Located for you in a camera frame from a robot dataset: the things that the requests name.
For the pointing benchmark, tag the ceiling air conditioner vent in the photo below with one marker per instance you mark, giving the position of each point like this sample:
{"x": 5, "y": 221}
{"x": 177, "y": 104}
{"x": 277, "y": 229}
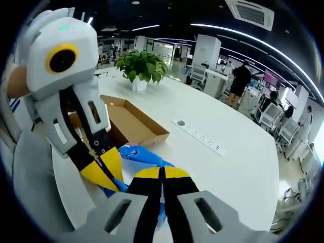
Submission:
{"x": 253, "y": 12}

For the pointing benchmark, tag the white office cabinet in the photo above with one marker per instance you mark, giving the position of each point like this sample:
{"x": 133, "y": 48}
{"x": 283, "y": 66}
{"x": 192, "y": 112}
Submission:
{"x": 215, "y": 84}

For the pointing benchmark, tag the brown cardboard shoe box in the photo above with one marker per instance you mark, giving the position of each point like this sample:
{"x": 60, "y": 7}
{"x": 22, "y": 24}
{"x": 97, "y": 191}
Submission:
{"x": 134, "y": 126}

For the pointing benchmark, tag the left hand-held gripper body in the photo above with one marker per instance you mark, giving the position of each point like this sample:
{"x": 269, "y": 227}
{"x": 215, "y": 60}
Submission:
{"x": 76, "y": 40}

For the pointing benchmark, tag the person's left hand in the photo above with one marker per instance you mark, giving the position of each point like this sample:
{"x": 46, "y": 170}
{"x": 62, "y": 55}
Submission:
{"x": 17, "y": 83}

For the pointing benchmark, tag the white table socket strip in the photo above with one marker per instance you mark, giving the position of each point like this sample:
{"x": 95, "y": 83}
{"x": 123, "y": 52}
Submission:
{"x": 200, "y": 138}

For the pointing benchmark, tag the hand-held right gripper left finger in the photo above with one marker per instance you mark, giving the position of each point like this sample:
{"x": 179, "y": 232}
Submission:
{"x": 141, "y": 200}

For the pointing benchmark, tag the white office chair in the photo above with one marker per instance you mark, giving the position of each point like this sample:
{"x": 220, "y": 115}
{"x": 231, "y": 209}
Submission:
{"x": 198, "y": 76}
{"x": 270, "y": 116}
{"x": 288, "y": 132}

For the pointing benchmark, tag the large blue wet wipes pack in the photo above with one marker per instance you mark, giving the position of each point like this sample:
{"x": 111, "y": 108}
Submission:
{"x": 146, "y": 158}

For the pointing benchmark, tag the green potted plant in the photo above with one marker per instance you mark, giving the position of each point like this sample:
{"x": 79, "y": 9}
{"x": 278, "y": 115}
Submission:
{"x": 141, "y": 65}

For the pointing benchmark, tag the purple wall screen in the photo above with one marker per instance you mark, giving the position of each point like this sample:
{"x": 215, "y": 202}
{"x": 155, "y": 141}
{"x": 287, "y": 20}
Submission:
{"x": 272, "y": 79}

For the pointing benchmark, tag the long ceiling light strip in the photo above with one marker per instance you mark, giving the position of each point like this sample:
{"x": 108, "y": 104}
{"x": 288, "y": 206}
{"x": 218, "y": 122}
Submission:
{"x": 145, "y": 27}
{"x": 253, "y": 43}

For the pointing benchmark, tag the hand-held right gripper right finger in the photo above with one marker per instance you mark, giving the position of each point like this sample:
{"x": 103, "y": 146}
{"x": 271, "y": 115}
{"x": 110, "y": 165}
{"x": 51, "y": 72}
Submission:
{"x": 182, "y": 200}

